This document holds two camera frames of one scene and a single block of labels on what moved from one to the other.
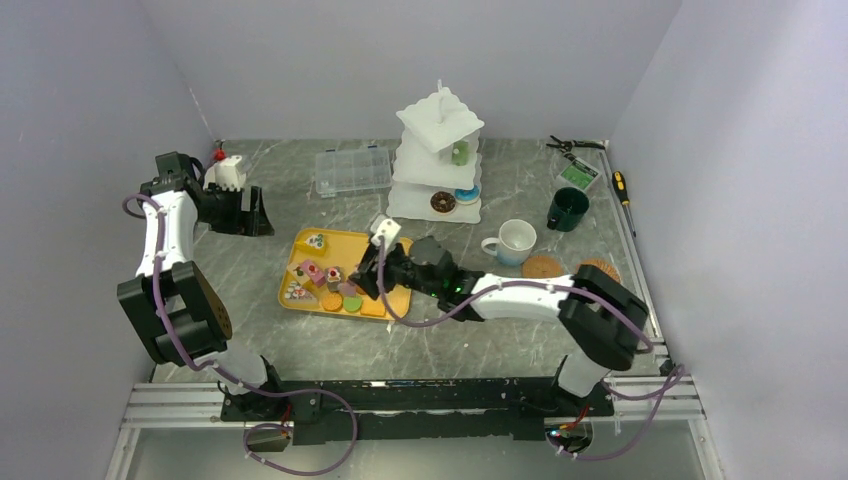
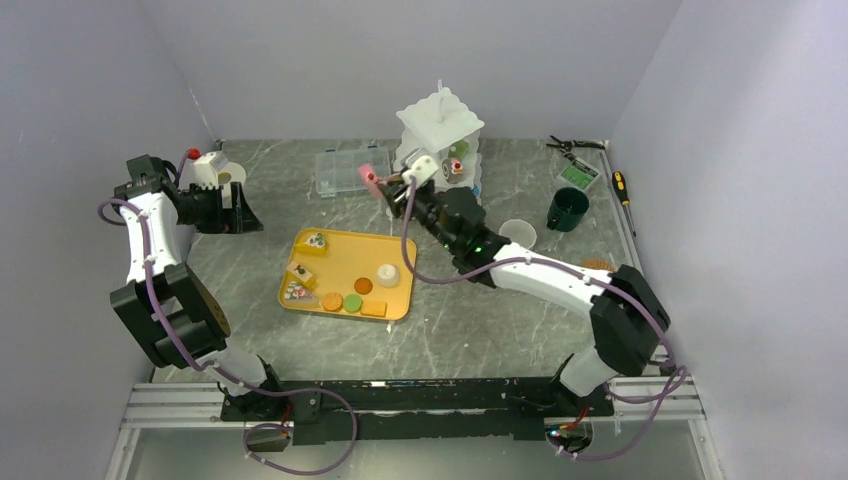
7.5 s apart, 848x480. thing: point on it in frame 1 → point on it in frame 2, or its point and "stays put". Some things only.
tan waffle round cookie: (332, 301) stays put
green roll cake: (460, 152) stays put
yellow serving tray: (317, 277) stays put
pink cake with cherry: (311, 269) → (369, 178)
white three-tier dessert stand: (438, 151) stays put
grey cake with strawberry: (334, 277) → (452, 170)
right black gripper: (364, 277) → (394, 197)
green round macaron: (352, 303) stays put
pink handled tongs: (349, 288) → (385, 179)
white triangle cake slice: (298, 295) stays put
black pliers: (568, 145) stays put
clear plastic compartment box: (352, 170) stays put
